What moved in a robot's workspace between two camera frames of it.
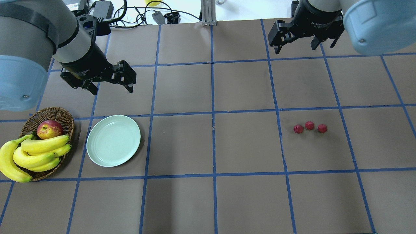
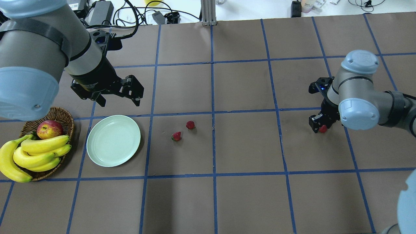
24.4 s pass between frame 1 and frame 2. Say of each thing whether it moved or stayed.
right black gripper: moved
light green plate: stayed
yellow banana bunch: stayed
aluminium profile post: stayed
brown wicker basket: stayed
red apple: stayed
